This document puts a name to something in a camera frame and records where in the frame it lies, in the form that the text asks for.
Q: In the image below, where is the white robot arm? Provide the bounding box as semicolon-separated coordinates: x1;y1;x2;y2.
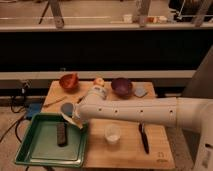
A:
77;86;213;171

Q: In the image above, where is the green plastic tray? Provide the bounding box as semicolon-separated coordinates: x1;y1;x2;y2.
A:
14;114;88;168

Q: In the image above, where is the pale apple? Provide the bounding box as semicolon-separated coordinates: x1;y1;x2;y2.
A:
93;78;105;87

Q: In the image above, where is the purple bowl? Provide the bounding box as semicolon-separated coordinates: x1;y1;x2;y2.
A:
111;78;133;97

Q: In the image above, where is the orange bowl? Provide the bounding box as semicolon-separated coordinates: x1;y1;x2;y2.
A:
59;73;78;90

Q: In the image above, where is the grey blue round cup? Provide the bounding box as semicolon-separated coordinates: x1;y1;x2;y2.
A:
61;103;74;116

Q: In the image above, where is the wooden spoon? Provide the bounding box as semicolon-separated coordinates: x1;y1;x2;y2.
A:
43;96;67;108

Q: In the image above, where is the clear plastic cup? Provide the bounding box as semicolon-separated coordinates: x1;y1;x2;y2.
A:
104;124;121;144

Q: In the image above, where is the blue grey sponge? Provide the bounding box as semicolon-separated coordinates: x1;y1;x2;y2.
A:
134;87;147;98

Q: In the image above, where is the dark rectangular sponge block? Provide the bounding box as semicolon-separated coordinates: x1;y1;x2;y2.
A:
57;122;67;147

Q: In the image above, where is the wooden cutting board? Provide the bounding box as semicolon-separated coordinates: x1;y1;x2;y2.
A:
42;81;175;170

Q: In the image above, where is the blue box on floor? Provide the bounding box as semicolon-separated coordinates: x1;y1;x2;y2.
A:
26;103;42;120

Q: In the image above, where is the black cable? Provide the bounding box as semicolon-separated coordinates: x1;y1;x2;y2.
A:
0;83;31;143

